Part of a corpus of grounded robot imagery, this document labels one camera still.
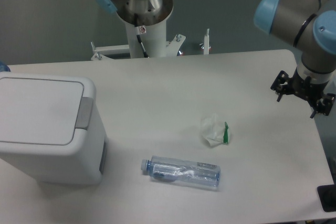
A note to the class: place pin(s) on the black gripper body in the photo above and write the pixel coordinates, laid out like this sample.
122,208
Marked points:
305,89

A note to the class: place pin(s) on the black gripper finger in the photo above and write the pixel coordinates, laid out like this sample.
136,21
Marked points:
322,105
282,85

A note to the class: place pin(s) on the white push-top trash can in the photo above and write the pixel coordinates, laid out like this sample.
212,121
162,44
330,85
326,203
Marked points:
51,129

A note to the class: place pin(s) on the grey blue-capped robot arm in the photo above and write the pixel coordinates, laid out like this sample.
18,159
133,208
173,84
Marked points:
297,22

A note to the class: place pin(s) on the blue object behind trash can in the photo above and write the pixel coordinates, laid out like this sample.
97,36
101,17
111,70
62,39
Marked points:
4,67

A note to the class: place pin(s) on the crumpled white green wrapper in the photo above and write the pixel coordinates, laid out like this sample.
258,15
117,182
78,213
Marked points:
215,131

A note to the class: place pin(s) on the black device at table edge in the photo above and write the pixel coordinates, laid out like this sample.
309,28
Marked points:
327,197

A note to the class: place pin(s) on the crushed clear plastic bottle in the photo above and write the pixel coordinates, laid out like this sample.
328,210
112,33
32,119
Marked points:
186,173

